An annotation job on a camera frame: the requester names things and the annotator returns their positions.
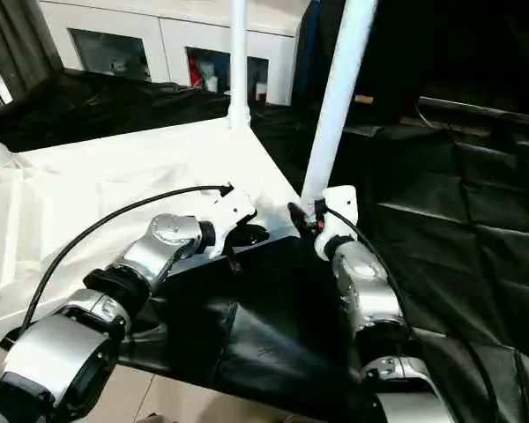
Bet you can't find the red bottle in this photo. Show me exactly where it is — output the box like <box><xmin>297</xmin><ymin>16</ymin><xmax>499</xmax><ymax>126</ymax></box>
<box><xmin>190</xmin><ymin>56</ymin><xmax>205</xmax><ymax>89</ymax></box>

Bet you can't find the black rod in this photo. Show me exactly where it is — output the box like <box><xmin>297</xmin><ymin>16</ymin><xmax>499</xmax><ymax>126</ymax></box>
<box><xmin>417</xmin><ymin>96</ymin><xmax>529</xmax><ymax>130</ymax></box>

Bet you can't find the black box with gold label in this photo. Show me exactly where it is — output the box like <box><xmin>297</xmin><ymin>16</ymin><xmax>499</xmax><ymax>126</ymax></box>
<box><xmin>292</xmin><ymin>0</ymin><xmax>425</xmax><ymax>128</ymax></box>

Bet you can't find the black mat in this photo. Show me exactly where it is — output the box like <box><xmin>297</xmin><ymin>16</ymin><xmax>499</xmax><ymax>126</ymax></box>
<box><xmin>0</xmin><ymin>65</ymin><xmax>529</xmax><ymax>423</ymax></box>

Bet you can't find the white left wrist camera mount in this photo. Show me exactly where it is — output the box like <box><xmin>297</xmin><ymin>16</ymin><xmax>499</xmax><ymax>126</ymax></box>
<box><xmin>205</xmin><ymin>188</ymin><xmax>260</xmax><ymax>260</ymax></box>

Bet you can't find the white plastic table top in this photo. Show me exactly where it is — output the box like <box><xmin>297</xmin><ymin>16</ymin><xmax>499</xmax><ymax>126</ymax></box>
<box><xmin>0</xmin><ymin>117</ymin><xmax>310</xmax><ymax>354</ymax></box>

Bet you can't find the white cabinet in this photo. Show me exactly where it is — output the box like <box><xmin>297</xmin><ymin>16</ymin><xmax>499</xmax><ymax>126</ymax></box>
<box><xmin>39</xmin><ymin>0</ymin><xmax>304</xmax><ymax>108</ymax></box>

